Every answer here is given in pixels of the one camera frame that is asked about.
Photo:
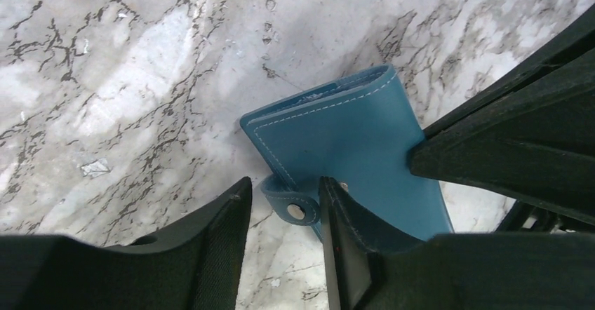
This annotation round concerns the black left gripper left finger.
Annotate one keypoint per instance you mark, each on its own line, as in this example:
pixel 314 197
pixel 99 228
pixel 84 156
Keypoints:
pixel 193 263

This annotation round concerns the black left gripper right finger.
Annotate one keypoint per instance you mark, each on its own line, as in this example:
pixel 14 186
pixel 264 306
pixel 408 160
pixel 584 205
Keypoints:
pixel 373 265

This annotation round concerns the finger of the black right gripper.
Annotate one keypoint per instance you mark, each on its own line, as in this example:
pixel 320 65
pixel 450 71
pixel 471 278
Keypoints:
pixel 528 136

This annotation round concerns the blue leather card holder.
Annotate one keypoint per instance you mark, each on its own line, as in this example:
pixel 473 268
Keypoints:
pixel 357 130

